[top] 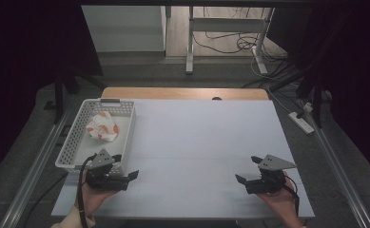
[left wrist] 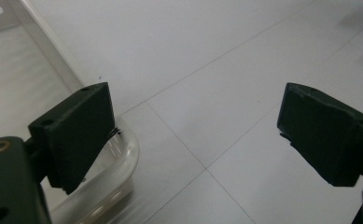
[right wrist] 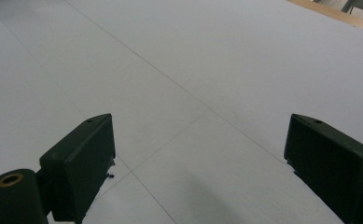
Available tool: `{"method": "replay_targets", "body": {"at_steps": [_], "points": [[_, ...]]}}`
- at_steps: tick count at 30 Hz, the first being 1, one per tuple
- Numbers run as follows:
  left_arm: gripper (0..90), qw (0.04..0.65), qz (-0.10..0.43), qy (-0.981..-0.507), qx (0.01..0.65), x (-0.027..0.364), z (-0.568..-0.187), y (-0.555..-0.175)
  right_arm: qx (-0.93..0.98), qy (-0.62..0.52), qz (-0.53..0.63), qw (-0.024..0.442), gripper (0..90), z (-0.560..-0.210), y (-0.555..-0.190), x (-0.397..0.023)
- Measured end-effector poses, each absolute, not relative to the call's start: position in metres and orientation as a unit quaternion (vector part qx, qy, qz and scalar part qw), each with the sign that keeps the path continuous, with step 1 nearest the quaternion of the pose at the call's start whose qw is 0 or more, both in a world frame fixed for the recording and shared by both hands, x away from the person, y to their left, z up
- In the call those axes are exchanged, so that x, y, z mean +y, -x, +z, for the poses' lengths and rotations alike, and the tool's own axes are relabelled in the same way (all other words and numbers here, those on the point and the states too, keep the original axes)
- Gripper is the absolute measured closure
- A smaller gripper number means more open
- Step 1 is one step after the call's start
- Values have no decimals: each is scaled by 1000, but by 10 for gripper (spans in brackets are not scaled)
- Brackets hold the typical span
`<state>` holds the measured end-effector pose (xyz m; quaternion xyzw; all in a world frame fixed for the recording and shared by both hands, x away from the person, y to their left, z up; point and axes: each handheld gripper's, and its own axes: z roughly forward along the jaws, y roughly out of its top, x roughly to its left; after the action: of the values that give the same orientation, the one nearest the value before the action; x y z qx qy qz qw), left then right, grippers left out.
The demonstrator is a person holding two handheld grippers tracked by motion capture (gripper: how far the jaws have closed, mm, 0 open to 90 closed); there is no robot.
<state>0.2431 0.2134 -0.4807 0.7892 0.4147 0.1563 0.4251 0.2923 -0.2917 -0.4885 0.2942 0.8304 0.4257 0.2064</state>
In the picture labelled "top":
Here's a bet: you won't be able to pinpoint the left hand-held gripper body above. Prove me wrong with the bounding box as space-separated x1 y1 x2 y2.
85 148 131 192

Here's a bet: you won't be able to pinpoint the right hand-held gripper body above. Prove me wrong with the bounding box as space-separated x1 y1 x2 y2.
244 154 297 195

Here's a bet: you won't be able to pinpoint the white cloth with orange print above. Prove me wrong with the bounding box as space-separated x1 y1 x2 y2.
86 110 120 143

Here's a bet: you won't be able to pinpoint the white perforated plastic basket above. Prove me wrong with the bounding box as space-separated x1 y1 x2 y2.
54 98 137 175

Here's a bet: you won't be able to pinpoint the person's left hand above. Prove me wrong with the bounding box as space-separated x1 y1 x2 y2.
74 173 121 219

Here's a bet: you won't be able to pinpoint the person's right hand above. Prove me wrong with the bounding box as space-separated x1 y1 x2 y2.
257 170 302 228

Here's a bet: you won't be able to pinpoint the white power strip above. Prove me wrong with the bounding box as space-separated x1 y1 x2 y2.
287 111 316 135

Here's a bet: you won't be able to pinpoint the black stand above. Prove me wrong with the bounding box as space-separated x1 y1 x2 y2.
52 70 106 125
295 70 325 129

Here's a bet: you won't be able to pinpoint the wooden table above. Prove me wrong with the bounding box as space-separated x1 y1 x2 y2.
100 87 270 102

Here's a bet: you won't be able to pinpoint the dark curtain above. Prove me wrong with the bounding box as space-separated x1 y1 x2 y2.
0 0 104 186
267 0 370 175

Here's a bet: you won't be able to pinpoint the white panel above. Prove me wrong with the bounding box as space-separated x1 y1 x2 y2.
81 4 168 53

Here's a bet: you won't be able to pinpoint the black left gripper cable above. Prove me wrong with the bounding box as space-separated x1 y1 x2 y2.
77 154 97 228

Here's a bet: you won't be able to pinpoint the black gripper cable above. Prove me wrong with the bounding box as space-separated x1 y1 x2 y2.
77 154 97 228
283 175 301 218

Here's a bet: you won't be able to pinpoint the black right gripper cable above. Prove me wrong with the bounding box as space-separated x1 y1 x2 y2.
283 175 301 218

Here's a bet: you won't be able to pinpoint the metal floor rail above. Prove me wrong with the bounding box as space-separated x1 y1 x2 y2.
0 104 73 228
300 100 370 228

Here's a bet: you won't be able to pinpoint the black floor cables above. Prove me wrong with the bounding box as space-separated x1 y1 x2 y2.
191 6 301 89

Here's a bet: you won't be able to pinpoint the white metal desk frame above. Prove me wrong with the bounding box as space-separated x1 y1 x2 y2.
185 6 276 76

